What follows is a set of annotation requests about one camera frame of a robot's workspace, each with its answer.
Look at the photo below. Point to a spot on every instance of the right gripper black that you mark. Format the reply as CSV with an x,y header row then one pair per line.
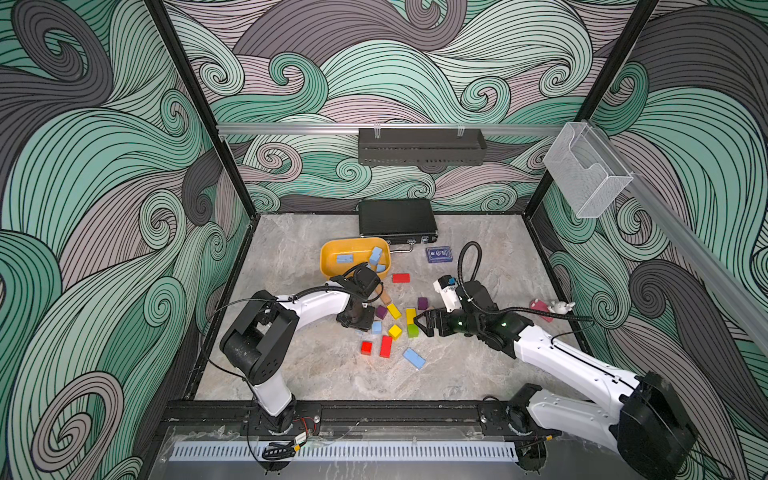
x,y
430,322

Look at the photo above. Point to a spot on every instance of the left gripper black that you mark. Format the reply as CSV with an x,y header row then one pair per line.
x,y
365,325

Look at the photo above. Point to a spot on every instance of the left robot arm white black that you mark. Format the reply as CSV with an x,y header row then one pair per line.
x,y
258,340

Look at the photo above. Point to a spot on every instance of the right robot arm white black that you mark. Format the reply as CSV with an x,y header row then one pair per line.
x,y
640,417

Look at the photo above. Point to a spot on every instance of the purple cube centre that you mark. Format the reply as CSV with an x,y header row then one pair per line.
x,y
381,312

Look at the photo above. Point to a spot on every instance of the yellow long block right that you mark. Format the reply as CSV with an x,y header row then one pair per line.
x,y
411,313

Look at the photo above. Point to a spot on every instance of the yellow cube lower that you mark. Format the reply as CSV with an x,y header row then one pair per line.
x,y
395,332

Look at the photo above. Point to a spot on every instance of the red cube bottom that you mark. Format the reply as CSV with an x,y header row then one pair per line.
x,y
366,348

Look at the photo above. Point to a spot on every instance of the yellow block centre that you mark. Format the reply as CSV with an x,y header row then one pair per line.
x,y
394,311

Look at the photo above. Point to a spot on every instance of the red long block bottom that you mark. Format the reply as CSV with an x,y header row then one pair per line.
x,y
386,346

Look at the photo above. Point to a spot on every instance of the red flat block top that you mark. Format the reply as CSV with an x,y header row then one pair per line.
x,y
400,278

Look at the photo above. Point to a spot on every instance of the yellow plastic bin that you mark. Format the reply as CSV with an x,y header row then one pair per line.
x,y
361,248

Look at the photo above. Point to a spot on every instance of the blue card deck box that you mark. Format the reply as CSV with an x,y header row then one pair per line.
x,y
441,254

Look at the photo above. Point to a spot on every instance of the black ribbed case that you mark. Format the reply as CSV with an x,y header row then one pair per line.
x,y
399,222

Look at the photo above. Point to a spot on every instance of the pink and white toy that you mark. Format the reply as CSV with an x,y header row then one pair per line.
x,y
556,307

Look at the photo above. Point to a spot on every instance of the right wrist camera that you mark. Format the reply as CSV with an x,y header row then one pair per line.
x,y
446,286

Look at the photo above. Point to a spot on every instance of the black wall shelf tray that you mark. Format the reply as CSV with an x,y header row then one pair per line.
x,y
432,148

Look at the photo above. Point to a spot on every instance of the clear acrylic wall holder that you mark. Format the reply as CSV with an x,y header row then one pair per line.
x,y
587,169

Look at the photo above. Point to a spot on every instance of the white slotted cable duct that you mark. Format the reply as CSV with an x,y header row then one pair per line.
x,y
428,451

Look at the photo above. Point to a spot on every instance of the aluminium rail back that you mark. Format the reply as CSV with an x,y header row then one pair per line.
x,y
303,128

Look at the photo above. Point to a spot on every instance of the aluminium rail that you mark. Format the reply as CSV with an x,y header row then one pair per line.
x,y
656,185
303,128

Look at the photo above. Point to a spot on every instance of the aluminium rail right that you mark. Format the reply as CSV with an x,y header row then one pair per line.
x,y
656,185

